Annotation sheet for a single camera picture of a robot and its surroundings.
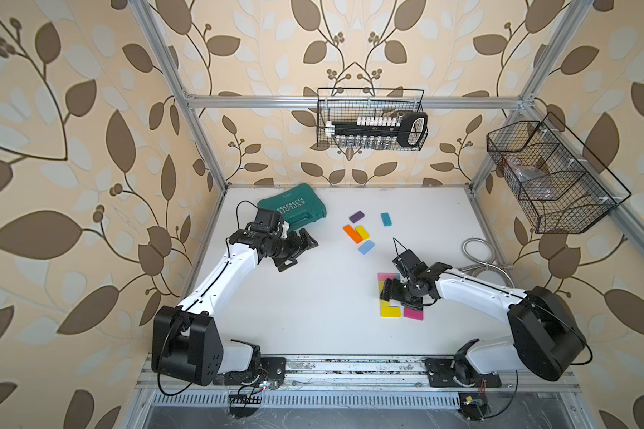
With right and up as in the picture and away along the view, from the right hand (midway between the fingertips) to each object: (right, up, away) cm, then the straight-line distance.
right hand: (390, 299), depth 87 cm
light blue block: (-6, +16, +15) cm, 22 cm away
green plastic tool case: (-33, +32, +21) cm, 50 cm away
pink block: (-1, +6, +5) cm, 8 cm away
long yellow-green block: (-3, -1, -1) cm, 3 cm away
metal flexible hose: (+38, +9, +4) cm, 39 cm away
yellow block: (-1, -3, -1) cm, 4 cm away
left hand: (-27, +18, -6) cm, 33 cm away
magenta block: (+7, -3, -4) cm, 9 cm away
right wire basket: (+44, +36, -15) cm, 59 cm away
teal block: (+3, +26, +22) cm, 34 cm away
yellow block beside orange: (-7, +21, +19) cm, 29 cm away
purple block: (-9, +27, +23) cm, 37 cm away
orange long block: (-11, +20, +18) cm, 29 cm away
